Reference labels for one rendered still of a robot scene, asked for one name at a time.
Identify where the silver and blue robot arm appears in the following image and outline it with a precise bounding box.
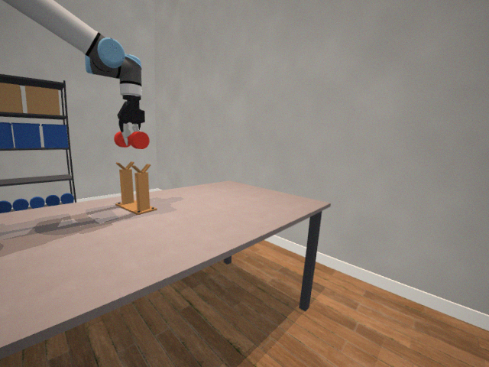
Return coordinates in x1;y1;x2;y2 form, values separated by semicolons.
2;0;142;97

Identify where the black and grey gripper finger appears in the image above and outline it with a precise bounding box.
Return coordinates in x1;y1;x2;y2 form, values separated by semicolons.
132;122;141;132
119;116;131;146

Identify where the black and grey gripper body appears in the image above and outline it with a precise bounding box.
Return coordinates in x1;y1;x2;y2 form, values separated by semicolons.
121;95;145;124

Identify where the orange wooden cradle stand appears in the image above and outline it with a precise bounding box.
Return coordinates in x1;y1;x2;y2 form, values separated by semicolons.
115;161;157;215

